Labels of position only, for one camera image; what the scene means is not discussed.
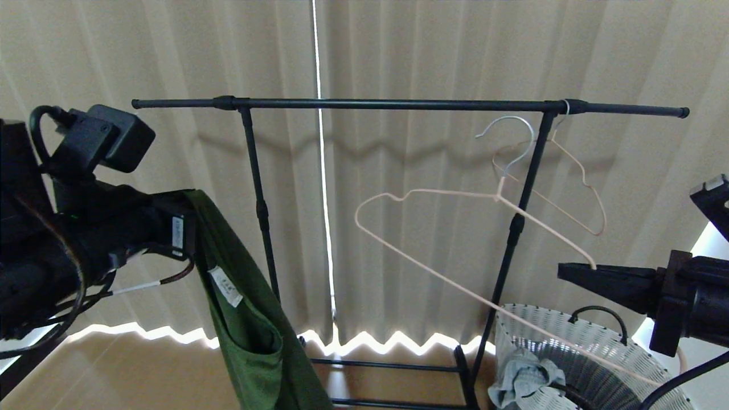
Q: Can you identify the beige curtain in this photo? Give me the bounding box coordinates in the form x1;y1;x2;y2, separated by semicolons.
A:
0;0;729;357

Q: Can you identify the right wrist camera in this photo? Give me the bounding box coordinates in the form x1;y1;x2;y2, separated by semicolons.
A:
690;173;729;240

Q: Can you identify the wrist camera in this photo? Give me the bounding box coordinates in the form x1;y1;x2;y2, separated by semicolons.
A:
48;104;157;220
690;173;729;240

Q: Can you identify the white laundry basket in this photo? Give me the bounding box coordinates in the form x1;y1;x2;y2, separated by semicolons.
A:
492;303;696;410

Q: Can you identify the pale grey garment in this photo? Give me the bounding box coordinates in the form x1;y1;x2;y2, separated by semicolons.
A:
488;347;568;410

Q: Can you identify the black clothes rack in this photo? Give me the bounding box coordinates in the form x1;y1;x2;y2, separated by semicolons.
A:
130;95;690;410

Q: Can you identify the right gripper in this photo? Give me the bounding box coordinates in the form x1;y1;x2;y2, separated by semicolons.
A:
649;250;729;359

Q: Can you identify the pink clothes hanger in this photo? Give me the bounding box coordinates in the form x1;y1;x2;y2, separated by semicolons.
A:
492;110;608;237
354;115;687;389

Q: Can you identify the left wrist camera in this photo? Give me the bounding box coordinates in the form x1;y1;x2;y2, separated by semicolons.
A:
48;104;157;220

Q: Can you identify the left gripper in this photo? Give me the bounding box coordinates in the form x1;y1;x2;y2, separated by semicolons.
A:
0;191;199;341

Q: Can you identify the green long-sleeved shirt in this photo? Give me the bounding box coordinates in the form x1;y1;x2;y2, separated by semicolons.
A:
185;189;334;410

